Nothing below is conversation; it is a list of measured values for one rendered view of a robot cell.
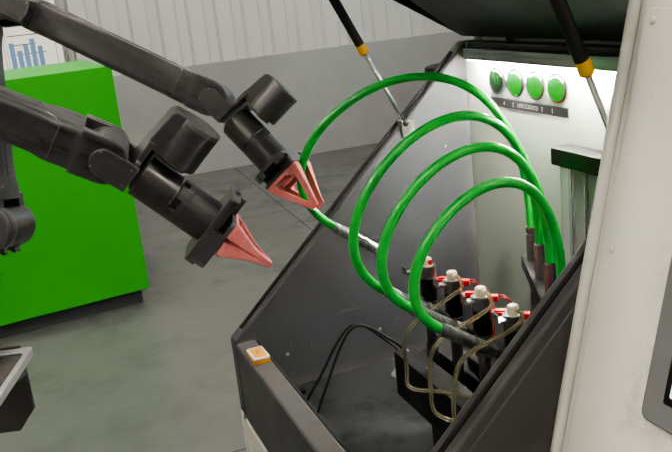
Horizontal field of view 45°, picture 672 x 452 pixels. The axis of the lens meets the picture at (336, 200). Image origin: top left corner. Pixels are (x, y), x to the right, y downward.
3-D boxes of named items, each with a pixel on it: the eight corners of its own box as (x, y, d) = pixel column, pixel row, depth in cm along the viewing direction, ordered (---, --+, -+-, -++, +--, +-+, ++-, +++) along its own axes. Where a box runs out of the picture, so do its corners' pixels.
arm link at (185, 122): (87, 144, 103) (82, 167, 96) (138, 72, 101) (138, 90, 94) (166, 193, 108) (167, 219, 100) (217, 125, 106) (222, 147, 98)
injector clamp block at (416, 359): (400, 430, 141) (393, 349, 137) (451, 414, 144) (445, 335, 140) (513, 544, 110) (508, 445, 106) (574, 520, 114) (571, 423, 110)
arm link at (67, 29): (14, 20, 145) (-17, 10, 135) (27, -10, 145) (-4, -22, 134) (229, 123, 143) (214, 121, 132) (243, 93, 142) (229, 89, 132)
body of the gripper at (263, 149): (308, 157, 140) (279, 127, 141) (286, 158, 130) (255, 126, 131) (283, 184, 141) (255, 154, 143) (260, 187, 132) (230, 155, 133)
